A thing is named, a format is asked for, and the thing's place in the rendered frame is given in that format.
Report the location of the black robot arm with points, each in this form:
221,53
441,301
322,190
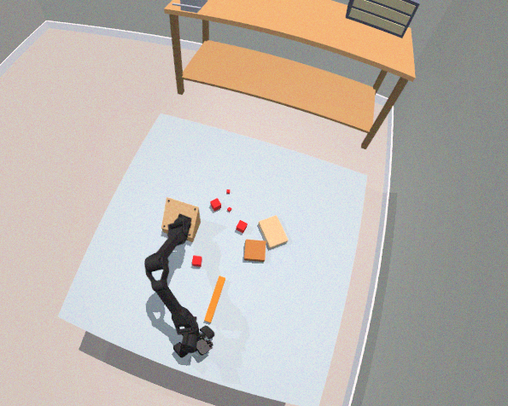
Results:
177,235

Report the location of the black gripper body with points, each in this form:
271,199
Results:
207,332

